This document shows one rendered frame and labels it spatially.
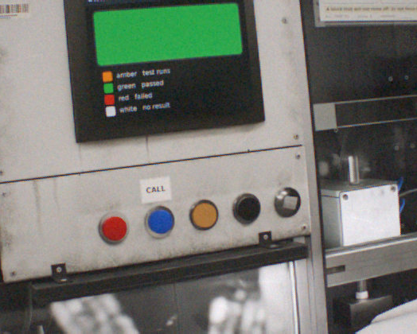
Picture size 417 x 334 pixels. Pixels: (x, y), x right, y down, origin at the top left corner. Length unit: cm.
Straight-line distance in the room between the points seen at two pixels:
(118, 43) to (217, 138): 18
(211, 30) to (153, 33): 8
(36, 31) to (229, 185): 32
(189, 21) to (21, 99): 23
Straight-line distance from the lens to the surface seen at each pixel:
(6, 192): 108
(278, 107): 118
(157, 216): 111
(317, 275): 124
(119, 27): 109
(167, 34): 110
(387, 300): 153
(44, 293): 106
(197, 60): 112
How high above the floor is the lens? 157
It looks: 4 degrees down
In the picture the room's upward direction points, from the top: 5 degrees counter-clockwise
